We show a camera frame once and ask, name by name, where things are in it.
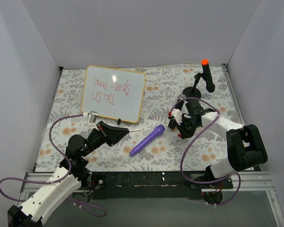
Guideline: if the red capped whiteboard marker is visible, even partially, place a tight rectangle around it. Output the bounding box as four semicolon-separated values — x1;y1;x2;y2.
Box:
129;128;144;132

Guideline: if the yellow framed whiteboard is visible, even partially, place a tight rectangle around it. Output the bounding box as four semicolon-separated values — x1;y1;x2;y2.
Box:
81;65;147;123

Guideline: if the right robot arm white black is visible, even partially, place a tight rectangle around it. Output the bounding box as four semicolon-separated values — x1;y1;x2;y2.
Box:
169;97;268;188

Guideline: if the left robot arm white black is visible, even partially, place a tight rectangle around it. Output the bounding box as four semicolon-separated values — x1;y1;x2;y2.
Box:
8;121;130;227

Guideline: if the purple toy microphone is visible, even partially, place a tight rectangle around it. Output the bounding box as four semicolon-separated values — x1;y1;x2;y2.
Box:
129;124;165;156

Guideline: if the black handheld microphone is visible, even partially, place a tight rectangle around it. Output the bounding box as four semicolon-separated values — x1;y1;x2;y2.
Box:
175;94;186;111

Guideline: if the floral patterned table mat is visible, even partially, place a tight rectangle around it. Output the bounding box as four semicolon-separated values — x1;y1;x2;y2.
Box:
34;66;227;172

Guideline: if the black microphone desk stand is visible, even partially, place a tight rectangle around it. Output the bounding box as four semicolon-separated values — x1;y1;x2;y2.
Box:
182;73;203;98

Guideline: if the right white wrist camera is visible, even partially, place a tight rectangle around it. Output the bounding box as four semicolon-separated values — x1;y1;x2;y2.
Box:
169;108;182;125

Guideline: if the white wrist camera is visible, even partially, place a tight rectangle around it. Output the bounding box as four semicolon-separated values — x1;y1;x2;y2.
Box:
169;108;182;125
82;111;98;130

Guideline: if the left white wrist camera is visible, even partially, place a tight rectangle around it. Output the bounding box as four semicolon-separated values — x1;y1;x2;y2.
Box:
82;111;98;130

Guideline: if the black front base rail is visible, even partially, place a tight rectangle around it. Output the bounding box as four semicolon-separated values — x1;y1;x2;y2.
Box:
89;170;216;200

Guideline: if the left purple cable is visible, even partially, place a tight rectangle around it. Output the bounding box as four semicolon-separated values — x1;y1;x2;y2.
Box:
0;113;107;218

